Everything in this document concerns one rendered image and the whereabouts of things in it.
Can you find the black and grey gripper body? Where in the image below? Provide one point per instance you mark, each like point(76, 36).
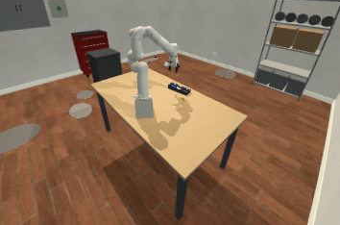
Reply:
point(173, 62)

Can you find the dark grey rack of bins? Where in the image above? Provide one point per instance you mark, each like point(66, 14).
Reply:
point(183, 90)

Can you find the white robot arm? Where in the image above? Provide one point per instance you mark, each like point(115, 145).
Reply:
point(141, 68)

